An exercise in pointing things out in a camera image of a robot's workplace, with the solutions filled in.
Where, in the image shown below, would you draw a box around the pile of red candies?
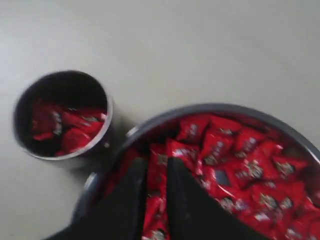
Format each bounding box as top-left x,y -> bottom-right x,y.
103,112 -> 320,240

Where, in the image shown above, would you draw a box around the red candies in cup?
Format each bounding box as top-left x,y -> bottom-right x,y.
32,99 -> 108,157

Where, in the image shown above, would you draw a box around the stainless steel cup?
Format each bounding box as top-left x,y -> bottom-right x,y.
12,70 -> 114,161

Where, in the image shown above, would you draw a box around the stainless steel bowl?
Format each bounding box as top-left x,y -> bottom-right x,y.
71,103 -> 320,224

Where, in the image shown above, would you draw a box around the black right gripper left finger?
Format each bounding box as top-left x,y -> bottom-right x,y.
47,158 -> 148,240

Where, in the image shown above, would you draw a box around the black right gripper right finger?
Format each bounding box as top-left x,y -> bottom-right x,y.
166,157 -> 265,240

